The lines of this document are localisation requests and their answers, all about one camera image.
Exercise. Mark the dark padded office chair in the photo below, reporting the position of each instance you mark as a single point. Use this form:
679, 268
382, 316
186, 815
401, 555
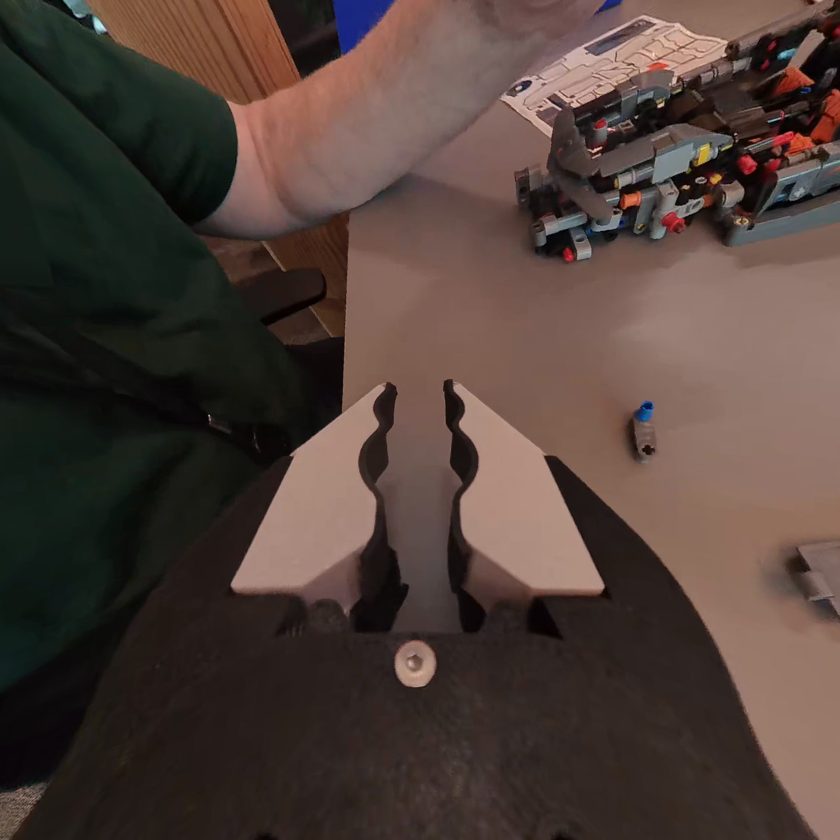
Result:
289, 292

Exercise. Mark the thick wooden post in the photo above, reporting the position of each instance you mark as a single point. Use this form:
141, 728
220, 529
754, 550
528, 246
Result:
216, 52

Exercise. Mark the person's green shirt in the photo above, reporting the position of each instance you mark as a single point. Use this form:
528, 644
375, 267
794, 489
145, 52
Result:
98, 262

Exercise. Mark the blue bin with square tag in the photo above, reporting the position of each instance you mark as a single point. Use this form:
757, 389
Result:
354, 26

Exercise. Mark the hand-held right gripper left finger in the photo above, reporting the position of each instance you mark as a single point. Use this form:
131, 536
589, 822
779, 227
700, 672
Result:
308, 525

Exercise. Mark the grey lego car model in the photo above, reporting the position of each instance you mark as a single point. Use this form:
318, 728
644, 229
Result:
656, 151

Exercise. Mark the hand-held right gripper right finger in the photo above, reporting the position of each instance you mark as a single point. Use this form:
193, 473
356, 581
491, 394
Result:
531, 525

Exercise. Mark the white sticker sheet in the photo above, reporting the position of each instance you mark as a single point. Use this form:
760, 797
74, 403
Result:
590, 72

